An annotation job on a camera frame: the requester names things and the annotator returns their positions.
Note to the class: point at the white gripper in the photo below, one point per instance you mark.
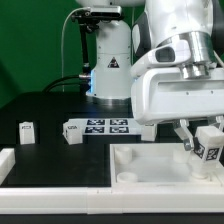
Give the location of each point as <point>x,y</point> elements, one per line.
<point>162,95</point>

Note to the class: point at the white square tabletop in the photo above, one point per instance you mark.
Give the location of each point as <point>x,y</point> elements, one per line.
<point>161,165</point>

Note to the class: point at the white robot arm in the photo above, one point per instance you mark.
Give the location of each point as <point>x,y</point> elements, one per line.
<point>199,22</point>

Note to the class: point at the AprilTag base sheet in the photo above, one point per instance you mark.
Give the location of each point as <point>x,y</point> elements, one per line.
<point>107,126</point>

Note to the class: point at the white U-shaped obstacle fence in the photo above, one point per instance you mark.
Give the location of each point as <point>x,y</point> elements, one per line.
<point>99,200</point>

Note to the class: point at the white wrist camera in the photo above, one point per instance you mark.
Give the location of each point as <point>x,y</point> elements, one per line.
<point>166,56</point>

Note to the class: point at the black camera on stand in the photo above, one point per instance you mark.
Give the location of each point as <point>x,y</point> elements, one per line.
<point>88,19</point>

